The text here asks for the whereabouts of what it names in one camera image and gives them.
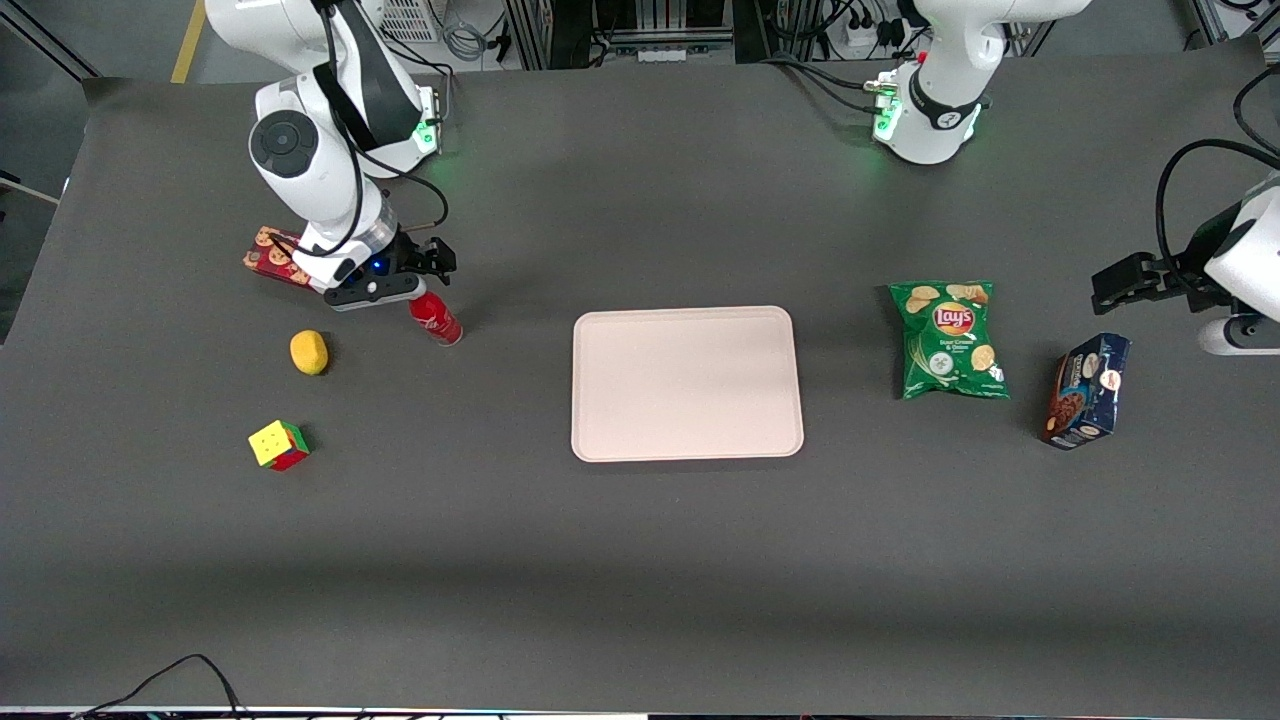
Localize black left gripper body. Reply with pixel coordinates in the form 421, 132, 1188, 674
1158, 212, 1241, 313

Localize red coke bottle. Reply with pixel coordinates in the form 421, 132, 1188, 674
407, 291, 465, 348

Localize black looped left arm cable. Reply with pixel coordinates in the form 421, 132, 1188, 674
1155, 63, 1280, 291

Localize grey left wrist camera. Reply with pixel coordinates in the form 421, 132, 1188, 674
1198, 313, 1280, 358

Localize grey coiled cable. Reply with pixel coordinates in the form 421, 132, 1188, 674
442, 15, 493, 63

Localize colourful rubik's cube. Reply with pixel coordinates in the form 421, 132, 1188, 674
247, 419, 313, 473

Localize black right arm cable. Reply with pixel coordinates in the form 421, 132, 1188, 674
268, 0, 450, 263

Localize green Lay's chips bag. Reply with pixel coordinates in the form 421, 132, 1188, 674
888, 280, 1012, 402

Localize blue chocolate cookie box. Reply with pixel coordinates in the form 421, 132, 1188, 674
1039, 332, 1133, 451

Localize black left arm base cables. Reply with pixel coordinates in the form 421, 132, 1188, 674
758, 52, 901, 115

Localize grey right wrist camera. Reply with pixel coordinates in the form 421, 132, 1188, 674
323, 272, 427, 313

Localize yellow lemon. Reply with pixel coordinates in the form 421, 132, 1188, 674
289, 329, 331, 377

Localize beige plastic tray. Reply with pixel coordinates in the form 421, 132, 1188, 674
570, 305, 806, 464

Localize white perforated box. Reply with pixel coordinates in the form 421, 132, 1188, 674
385, 0, 443, 44

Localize aluminium frame rack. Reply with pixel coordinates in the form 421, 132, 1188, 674
503, 0, 743, 71

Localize white power strip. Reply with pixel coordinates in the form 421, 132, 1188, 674
838, 18, 909, 53

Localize black cable at table edge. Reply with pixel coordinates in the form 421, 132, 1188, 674
68, 653, 253, 720

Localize red cookie box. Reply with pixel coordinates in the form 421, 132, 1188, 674
242, 225, 313, 289

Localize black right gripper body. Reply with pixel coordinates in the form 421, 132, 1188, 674
325, 232, 429, 297

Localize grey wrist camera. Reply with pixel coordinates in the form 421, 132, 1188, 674
323, 272, 427, 313
1198, 313, 1280, 358

